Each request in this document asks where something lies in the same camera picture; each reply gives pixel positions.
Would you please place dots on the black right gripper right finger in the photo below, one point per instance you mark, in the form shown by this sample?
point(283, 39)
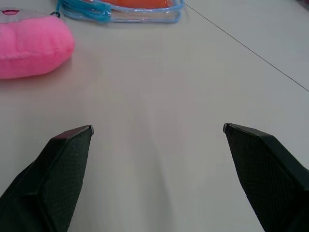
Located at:
point(268, 178)

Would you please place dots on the clear blue-trimmed zipper pouch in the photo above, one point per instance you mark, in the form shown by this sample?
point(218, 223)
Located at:
point(135, 15)

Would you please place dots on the pink plush toy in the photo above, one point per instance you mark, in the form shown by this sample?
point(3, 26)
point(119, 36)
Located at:
point(29, 44)

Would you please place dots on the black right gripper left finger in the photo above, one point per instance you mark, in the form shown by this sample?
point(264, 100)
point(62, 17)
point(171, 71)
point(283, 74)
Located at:
point(55, 178)

